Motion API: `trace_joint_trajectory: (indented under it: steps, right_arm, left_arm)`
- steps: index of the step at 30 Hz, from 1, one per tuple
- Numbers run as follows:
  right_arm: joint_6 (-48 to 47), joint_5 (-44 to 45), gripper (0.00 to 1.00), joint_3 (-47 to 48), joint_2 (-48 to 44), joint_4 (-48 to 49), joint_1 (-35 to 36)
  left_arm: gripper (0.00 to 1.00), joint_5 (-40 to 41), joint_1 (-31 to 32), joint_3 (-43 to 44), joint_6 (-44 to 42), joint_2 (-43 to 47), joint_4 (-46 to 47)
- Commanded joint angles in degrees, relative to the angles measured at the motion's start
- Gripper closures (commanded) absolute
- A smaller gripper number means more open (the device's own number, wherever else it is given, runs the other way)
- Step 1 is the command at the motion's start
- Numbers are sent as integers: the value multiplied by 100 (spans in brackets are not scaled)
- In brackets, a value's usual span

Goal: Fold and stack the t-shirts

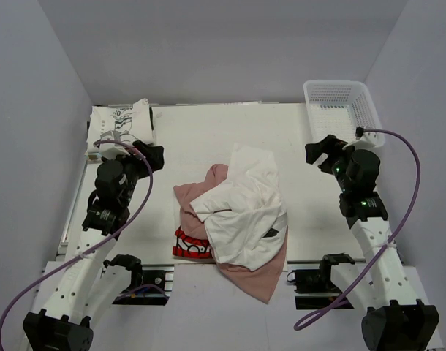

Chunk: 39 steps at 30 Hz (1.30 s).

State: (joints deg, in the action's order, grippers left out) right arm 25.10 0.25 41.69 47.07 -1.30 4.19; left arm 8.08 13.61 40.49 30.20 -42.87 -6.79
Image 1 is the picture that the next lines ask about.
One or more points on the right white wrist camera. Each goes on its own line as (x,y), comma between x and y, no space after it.
(365,139)

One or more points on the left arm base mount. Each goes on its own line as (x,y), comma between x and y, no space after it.
(157,286)

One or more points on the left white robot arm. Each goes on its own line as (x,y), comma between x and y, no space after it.
(90,281)

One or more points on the white red print t-shirt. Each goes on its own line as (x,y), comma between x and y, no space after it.
(190,248)

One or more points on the plain white t-shirt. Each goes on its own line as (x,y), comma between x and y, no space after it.
(245,216)

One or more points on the folded colourful cartoon t-shirt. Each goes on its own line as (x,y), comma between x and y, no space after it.
(93,157)

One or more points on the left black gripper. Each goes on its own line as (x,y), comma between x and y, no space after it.
(157,160)

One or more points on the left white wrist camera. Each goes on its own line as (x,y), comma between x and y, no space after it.
(109,150)

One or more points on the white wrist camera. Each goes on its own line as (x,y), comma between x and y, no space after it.
(109,150)
(365,139)

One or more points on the white plastic basket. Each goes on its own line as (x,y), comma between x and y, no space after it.
(339,107)

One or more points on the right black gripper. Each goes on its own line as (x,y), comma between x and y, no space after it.
(315,151)

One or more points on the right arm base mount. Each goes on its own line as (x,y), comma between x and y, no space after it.
(313,287)

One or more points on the pink t-shirt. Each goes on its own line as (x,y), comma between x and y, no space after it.
(259,284)

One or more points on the folded white cartoon t-shirt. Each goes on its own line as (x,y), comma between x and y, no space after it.
(130,123)

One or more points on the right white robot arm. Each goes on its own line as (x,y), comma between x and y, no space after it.
(395,317)

